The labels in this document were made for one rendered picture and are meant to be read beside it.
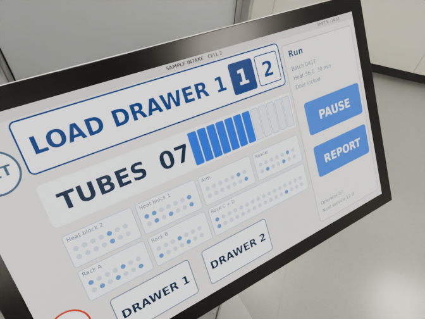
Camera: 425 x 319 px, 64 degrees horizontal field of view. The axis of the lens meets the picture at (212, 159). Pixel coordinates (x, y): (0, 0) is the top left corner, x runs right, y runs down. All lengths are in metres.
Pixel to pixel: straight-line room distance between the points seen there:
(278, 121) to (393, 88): 2.24
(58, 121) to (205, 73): 0.16
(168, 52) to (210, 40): 0.05
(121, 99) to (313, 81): 0.25
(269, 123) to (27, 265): 0.30
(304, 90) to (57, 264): 0.34
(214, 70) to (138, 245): 0.21
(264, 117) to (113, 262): 0.24
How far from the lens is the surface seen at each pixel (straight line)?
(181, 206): 0.38
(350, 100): 0.51
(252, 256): 0.44
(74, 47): 1.41
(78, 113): 0.34
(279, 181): 0.44
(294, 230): 0.47
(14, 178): 0.35
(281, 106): 0.43
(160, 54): 0.36
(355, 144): 0.52
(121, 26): 1.23
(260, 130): 0.41
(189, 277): 0.41
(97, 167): 0.35
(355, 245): 1.71
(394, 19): 2.47
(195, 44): 0.38
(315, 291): 1.56
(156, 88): 0.36
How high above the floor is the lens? 1.39
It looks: 51 degrees down
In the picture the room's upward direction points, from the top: 6 degrees clockwise
